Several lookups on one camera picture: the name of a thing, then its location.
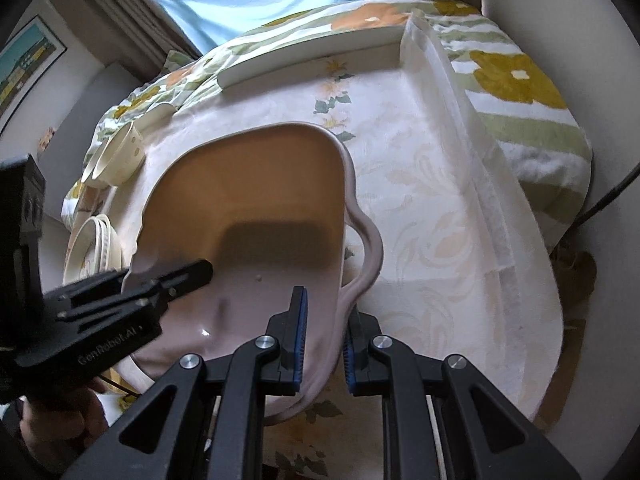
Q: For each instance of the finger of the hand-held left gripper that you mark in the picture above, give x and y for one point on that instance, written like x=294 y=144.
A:
x=185 y=277

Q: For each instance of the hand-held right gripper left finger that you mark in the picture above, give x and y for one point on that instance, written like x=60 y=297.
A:
x=298 y=340

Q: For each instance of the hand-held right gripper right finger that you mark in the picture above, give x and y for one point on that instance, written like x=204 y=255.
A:
x=349 y=360

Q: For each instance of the plain white plate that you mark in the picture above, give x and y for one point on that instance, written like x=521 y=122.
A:
x=109 y=245

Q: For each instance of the cream plate with duck print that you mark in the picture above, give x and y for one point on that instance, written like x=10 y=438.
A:
x=80 y=255

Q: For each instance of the cream dotted bowl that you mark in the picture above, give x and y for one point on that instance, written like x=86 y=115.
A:
x=92 y=177
x=131 y=152

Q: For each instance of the person's left hand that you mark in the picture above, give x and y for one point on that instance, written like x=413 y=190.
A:
x=55 y=417

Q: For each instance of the plush toy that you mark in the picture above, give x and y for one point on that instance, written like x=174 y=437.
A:
x=47 y=138

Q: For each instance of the grey bed headboard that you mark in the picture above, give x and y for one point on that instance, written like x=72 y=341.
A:
x=100 y=100

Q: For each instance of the green patterned pillow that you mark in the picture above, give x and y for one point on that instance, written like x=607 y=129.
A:
x=175 y=57

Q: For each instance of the white board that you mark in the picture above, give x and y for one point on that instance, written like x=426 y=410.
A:
x=310 y=52

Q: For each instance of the framed picture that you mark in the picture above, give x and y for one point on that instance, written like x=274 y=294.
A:
x=20 y=70

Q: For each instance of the floral striped blanket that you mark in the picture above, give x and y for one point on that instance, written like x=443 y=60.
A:
x=520 y=80

